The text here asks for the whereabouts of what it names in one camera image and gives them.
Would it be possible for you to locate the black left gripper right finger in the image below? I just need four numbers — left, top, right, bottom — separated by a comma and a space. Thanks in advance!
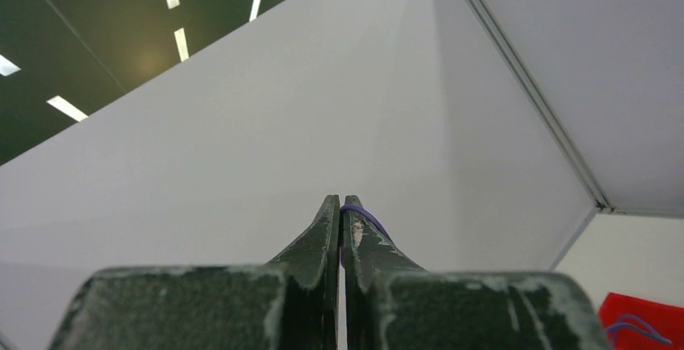
343, 195, 610, 349

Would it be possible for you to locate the red plastic bin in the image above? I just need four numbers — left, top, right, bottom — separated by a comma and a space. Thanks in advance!
598, 293, 683, 349

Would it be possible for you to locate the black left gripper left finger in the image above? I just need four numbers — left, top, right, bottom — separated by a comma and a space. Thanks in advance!
49, 194, 340, 349

